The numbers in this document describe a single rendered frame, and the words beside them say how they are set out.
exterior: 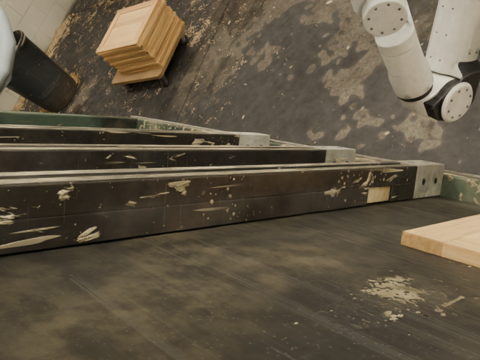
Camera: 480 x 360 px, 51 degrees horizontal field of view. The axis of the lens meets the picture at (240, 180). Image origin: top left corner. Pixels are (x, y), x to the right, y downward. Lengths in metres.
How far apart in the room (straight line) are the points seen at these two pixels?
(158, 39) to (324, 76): 1.40
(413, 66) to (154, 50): 2.99
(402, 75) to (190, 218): 0.48
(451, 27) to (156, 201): 0.63
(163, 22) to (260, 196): 3.23
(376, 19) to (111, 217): 0.49
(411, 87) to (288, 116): 1.97
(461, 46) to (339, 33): 2.14
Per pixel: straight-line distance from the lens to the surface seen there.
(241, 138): 1.42
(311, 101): 2.86
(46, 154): 0.78
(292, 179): 0.77
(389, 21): 0.83
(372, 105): 2.65
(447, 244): 0.69
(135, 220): 0.59
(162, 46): 3.86
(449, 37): 1.00
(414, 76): 0.95
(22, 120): 1.86
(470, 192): 1.19
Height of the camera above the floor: 1.92
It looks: 43 degrees down
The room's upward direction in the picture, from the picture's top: 51 degrees counter-clockwise
